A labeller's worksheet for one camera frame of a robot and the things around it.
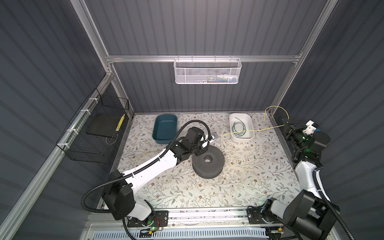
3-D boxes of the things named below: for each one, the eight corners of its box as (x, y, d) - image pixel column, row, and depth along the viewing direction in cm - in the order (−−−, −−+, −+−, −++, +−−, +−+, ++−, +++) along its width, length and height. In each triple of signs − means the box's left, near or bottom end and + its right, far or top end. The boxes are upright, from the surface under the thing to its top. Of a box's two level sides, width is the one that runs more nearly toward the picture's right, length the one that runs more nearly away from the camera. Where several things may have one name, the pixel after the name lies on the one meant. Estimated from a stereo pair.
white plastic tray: (231, 143, 105) (232, 137, 100) (226, 118, 120) (227, 113, 115) (255, 143, 105) (258, 137, 100) (247, 118, 120) (249, 113, 115)
